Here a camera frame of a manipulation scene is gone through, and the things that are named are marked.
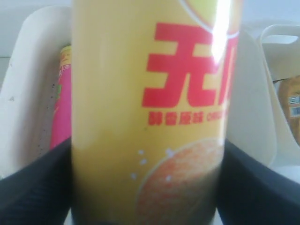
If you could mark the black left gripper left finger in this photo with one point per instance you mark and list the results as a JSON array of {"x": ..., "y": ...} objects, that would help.
[{"x": 40, "y": 193}]

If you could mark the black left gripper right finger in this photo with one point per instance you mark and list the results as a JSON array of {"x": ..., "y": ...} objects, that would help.
[{"x": 249, "y": 193}]

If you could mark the pink Lays chips can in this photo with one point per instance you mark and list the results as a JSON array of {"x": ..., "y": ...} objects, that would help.
[{"x": 61, "y": 125}]

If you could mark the orange instant noodle packet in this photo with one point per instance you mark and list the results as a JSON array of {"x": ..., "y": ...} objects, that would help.
[{"x": 289, "y": 98}]

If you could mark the yellow Lays chips can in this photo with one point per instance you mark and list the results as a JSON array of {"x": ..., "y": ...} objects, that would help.
[{"x": 151, "y": 82}]

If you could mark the cream bin with circle mark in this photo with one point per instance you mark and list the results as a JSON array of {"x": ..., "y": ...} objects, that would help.
[{"x": 279, "y": 46}]

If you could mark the cream bin with square mark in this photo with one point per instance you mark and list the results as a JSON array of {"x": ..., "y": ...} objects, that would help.
[{"x": 251, "y": 124}]

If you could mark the cream bin with triangle mark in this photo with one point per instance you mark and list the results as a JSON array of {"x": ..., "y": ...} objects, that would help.
[{"x": 29, "y": 89}]

